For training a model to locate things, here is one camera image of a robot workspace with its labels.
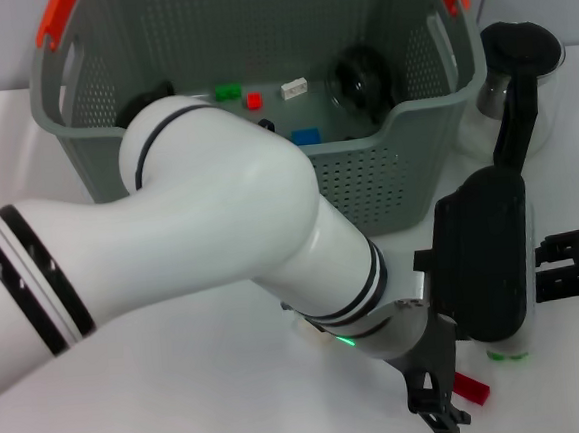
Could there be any grey perforated plastic storage bin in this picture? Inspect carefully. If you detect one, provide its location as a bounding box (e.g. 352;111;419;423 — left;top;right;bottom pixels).
23;0;497;262

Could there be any green car shaped toy brick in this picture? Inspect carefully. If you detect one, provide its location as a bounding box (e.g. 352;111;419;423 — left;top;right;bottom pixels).
487;347;531;364

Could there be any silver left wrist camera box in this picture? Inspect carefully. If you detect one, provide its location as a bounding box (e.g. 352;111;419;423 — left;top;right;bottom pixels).
404;161;548;369

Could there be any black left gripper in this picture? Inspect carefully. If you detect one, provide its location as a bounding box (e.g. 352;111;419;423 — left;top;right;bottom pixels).
376;307;474;433

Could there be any glass teapot with black handle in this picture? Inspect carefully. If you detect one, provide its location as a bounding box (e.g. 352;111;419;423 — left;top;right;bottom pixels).
447;14;576;177

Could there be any white long toy brick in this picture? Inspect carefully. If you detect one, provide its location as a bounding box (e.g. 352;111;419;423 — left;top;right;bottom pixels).
279;77;310;101

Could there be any dark red curved toy brick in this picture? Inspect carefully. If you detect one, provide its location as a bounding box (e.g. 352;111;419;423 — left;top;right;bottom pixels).
451;369;492;408

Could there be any blue toy brick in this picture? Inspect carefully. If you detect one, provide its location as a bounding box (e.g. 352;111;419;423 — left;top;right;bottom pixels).
290;126;323;148

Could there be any small green toy brick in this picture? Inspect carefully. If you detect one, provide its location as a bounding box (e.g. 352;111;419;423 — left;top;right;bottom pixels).
213;82;243;103

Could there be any black clay teapot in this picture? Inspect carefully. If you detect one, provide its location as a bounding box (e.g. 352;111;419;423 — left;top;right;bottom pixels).
113;79;179;130

